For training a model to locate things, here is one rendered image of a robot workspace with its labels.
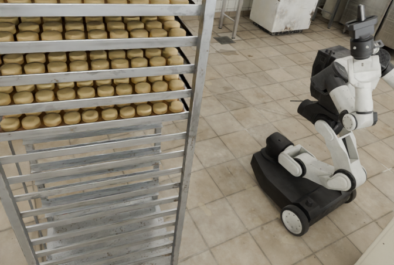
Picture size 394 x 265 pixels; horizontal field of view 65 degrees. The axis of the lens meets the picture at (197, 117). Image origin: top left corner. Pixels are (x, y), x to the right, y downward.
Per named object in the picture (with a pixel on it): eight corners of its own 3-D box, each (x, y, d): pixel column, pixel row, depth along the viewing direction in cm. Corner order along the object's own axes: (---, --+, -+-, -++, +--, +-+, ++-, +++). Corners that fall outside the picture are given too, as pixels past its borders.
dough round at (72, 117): (65, 115, 99) (64, 110, 98) (81, 115, 100) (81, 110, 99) (63, 125, 95) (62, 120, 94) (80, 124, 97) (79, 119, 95)
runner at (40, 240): (180, 207, 142) (181, 203, 140) (182, 212, 140) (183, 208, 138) (24, 241, 121) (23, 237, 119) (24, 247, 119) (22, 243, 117)
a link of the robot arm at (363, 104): (360, 89, 132) (362, 132, 136) (380, 85, 134) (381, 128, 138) (343, 88, 142) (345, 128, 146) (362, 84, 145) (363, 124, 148)
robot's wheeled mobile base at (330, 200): (237, 171, 241) (247, 139, 221) (283, 150, 267) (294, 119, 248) (299, 235, 202) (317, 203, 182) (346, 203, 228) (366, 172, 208)
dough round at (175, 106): (185, 108, 110) (186, 104, 109) (177, 114, 106) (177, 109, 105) (174, 102, 112) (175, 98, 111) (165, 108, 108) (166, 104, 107)
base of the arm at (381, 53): (365, 82, 184) (352, 68, 186) (379, 72, 187) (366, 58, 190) (381, 71, 170) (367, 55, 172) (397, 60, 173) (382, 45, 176)
